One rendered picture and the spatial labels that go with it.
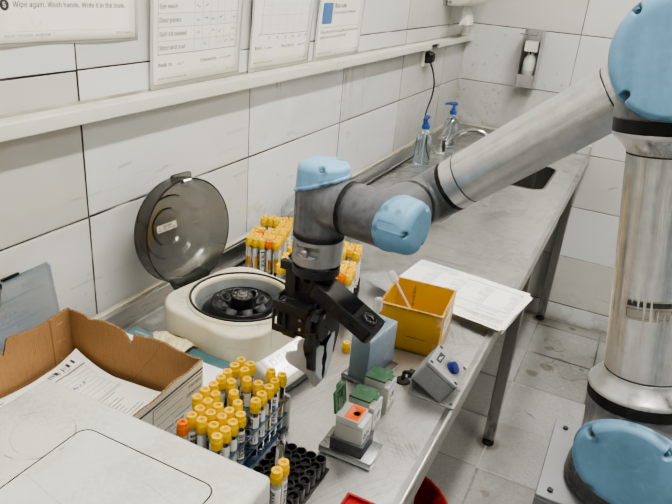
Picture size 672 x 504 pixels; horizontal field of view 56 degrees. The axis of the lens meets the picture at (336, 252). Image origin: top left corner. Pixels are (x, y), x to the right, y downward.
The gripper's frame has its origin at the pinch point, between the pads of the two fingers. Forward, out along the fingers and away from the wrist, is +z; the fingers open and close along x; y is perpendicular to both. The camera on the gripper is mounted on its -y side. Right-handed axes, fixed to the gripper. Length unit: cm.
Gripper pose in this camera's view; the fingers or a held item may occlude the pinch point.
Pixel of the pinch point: (319, 380)
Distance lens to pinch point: 102.8
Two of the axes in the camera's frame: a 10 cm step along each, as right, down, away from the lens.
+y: -8.9, -2.5, 3.9
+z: -0.8, 9.1, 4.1
